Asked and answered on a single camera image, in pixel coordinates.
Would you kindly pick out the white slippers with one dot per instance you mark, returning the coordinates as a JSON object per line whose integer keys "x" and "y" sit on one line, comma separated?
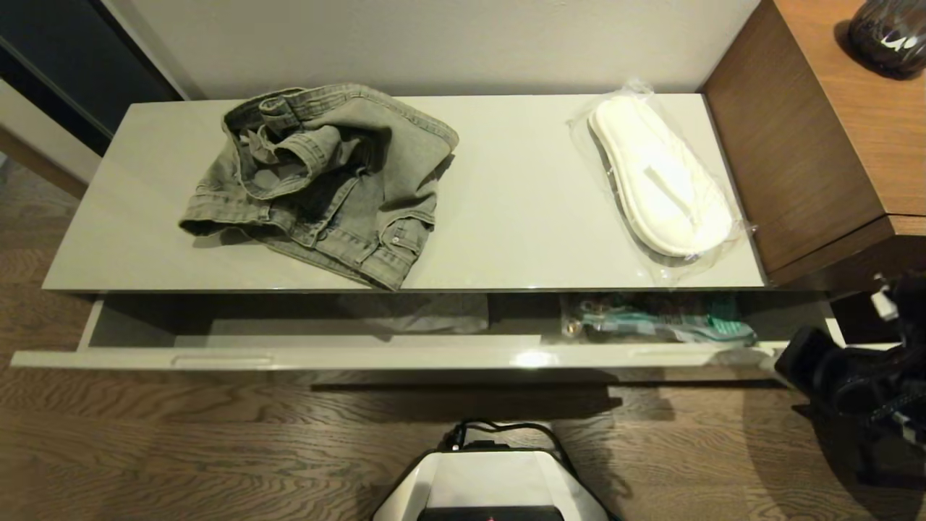
{"x": 658, "y": 174}

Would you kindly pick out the dark glass vase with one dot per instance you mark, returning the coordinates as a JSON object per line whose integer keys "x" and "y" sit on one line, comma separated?
{"x": 890, "y": 36}

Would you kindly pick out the dark door panel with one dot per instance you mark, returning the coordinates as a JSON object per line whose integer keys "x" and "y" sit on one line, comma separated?
{"x": 65, "y": 65}

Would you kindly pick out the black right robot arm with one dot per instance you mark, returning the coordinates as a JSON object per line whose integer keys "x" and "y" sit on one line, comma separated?
{"x": 890, "y": 383}

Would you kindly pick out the white and black robot base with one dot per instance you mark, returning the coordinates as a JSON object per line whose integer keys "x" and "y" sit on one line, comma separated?
{"x": 492, "y": 481}

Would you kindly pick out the brown wooden desk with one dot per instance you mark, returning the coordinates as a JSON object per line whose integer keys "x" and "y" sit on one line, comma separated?
{"x": 803, "y": 137}

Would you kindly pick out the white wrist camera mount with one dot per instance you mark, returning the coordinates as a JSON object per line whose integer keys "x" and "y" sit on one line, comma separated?
{"x": 884, "y": 302}

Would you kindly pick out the glossy white low cabinet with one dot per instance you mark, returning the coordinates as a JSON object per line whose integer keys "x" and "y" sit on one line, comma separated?
{"x": 506, "y": 217}

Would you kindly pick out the brown green snack bag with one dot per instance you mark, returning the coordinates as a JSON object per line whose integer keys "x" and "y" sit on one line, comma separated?
{"x": 651, "y": 322}

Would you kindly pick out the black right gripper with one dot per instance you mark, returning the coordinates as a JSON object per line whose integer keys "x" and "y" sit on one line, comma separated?
{"x": 810, "y": 365}

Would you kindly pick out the faded denim jeans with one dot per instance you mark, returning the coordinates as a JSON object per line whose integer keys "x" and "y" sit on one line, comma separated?
{"x": 333, "y": 181}

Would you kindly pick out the wooden skirting board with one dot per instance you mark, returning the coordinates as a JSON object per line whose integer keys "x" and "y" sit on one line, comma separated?
{"x": 40, "y": 166}

